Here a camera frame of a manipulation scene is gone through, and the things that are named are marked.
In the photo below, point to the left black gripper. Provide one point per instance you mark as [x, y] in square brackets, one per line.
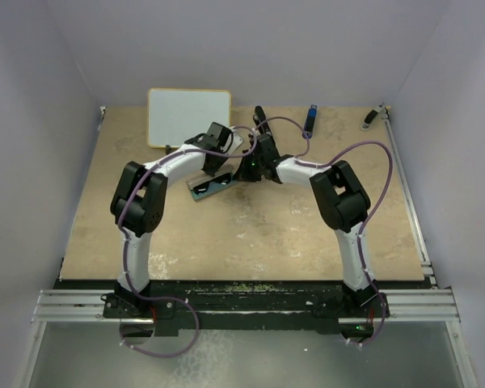
[212, 171]

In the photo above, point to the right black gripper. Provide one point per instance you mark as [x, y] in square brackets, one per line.
[243, 175]

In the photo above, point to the aviator sunglasses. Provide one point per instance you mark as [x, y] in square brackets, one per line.
[213, 183]

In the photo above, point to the green lined glasses case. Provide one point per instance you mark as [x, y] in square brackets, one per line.
[191, 183]

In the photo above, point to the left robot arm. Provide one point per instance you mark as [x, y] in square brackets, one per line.
[138, 207]

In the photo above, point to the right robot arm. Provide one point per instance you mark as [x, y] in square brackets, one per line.
[342, 202]

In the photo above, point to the black stapler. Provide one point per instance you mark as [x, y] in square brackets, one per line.
[260, 121]

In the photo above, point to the blue stapler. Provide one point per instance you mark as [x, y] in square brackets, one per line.
[308, 128]

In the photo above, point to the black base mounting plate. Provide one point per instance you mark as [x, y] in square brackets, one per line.
[328, 307]

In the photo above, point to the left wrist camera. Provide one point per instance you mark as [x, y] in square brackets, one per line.
[235, 144]

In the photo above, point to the small whiteboard yellow frame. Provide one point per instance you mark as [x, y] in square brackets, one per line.
[175, 115]

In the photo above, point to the black handled tool at corner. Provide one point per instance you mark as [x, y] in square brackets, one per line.
[380, 111]

